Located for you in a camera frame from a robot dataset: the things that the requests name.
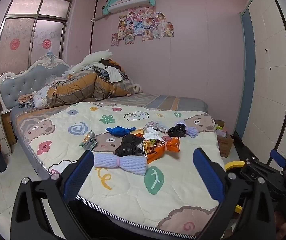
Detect orange brown quilt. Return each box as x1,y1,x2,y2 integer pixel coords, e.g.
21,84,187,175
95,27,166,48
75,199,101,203
35,70,133,109

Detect patterned floral clothes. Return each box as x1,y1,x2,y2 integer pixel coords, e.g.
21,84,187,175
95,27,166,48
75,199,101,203
18,92,51,109

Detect grey tufted headboard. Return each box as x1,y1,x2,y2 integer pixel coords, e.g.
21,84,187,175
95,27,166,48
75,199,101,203
0,52,71,111

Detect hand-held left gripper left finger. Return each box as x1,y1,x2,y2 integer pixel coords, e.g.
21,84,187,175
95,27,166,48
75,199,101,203
10,150,95,240

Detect bed with striped sheet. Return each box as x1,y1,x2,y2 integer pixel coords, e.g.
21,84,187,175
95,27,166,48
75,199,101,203
9,92,226,240

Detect white plush toy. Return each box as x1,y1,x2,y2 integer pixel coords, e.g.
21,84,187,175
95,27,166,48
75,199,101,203
68,49,114,77

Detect white wall pipe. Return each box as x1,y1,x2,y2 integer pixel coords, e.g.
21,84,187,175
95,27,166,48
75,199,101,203
90,12,108,23

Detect frosted glass window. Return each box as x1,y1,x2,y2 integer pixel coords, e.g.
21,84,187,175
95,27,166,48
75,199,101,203
0,0,73,73

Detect small purple foam fruit net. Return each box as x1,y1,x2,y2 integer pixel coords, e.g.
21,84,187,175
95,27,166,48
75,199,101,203
185,126,199,138

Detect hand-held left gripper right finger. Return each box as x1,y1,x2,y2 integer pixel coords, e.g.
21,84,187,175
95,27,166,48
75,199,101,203
192,147,277,240

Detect person's right hand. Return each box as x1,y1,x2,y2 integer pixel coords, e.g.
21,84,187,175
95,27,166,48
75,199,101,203
274,211,286,234

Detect orange snack packet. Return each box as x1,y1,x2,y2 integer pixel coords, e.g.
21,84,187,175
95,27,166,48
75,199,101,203
142,138,181,165

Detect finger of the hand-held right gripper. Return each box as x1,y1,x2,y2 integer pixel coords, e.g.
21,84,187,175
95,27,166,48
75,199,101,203
240,156,285,193
270,149,286,174

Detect small black plastic bag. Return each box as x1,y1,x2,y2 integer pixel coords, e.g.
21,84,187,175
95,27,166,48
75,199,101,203
167,123,187,138

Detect large purple foam fruit net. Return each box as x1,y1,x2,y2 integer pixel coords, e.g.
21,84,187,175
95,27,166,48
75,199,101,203
93,153,148,175

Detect red printed cardboard box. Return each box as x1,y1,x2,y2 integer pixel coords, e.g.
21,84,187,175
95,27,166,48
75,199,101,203
217,130,234,158

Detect bear printed blanket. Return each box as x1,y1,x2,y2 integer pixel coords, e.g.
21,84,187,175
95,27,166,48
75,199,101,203
14,101,226,238

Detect grey white cloth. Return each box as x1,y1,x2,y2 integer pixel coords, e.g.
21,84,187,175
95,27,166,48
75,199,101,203
144,120,170,132

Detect white wardrobe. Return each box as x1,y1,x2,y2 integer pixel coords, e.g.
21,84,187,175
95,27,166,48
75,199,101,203
240,0,286,173

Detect white crumpled plastic bag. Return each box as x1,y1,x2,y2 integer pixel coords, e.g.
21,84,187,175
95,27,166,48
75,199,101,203
142,127,166,142

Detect pile of clothes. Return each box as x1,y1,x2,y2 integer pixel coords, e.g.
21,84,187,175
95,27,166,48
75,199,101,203
93,59,133,83

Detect covered wall air conditioner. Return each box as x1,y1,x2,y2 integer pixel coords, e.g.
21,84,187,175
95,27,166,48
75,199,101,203
102,0,156,15

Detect yellow rimmed black trash bin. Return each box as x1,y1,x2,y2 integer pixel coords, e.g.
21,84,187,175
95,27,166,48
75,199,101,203
223,160,248,214

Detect large black plastic bag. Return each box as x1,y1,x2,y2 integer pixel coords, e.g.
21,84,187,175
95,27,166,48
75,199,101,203
115,134,146,157

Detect green snack packet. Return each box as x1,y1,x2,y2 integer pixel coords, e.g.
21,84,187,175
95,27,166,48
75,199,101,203
79,130,98,151

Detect cream plush toy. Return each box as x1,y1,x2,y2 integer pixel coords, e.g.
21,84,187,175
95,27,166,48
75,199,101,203
129,83,143,94

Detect blue plastic bag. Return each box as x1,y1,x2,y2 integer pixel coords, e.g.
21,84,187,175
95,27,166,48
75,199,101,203
105,126,136,137

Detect group of wall posters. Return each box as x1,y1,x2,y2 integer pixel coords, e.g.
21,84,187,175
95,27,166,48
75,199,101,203
110,6,175,47

